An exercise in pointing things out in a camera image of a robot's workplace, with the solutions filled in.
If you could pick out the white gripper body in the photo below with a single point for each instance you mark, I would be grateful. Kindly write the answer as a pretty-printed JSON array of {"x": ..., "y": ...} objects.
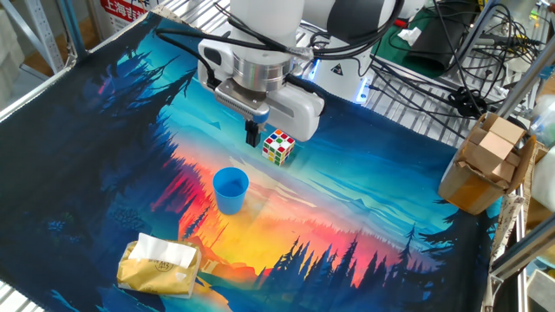
[{"x": 299, "y": 115}]

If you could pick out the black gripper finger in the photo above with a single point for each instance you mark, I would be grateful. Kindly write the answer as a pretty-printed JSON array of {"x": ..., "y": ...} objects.
[
  {"x": 262, "y": 128},
  {"x": 252, "y": 136}
]

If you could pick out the blue plastic cup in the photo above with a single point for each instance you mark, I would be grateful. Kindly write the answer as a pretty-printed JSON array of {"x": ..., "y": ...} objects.
[{"x": 230, "y": 199}]

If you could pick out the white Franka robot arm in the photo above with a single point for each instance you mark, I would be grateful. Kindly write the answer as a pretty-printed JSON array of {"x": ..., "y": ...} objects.
[{"x": 264, "y": 21}]

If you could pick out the Rubik's cube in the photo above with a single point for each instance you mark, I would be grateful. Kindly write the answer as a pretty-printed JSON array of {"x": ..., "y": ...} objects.
[{"x": 277, "y": 149}]

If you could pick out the printed forest sunset cloth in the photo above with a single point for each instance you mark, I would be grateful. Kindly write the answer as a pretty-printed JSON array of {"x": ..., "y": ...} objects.
[{"x": 347, "y": 195}]

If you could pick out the green board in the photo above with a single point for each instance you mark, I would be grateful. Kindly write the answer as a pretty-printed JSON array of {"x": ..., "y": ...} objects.
[{"x": 390, "y": 52}]

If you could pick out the crumpled white paper scrap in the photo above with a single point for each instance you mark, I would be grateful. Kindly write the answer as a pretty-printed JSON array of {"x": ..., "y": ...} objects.
[{"x": 409, "y": 35}]

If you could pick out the black rolled pouch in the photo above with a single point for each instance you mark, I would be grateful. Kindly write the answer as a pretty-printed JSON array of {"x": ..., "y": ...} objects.
[{"x": 433, "y": 39}]

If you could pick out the golden tissue pack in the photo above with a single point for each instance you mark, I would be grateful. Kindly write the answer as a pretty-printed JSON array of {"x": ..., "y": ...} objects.
[{"x": 152, "y": 273}]

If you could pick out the red and white sign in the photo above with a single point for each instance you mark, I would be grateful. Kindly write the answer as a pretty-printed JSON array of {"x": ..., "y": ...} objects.
[{"x": 123, "y": 13}]

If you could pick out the open cardboard box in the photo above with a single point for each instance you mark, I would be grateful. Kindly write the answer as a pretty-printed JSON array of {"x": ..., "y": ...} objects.
[{"x": 468, "y": 190}]

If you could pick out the light wooden block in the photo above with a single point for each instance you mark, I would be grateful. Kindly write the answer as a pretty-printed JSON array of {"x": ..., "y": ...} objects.
[
  {"x": 507, "y": 130},
  {"x": 504, "y": 171},
  {"x": 494, "y": 146}
]

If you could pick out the white plastic container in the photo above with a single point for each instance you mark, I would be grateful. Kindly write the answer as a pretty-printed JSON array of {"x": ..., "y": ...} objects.
[{"x": 545, "y": 180}]

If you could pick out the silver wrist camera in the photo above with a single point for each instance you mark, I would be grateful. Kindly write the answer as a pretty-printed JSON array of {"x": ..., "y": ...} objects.
[{"x": 243, "y": 104}]

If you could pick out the slanted aluminium frame bar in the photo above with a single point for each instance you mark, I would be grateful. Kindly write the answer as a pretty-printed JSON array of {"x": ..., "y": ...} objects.
[{"x": 524, "y": 82}]

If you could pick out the grey perforated metal post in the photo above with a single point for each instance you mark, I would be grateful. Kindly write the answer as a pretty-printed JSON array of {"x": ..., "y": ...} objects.
[{"x": 43, "y": 34}]

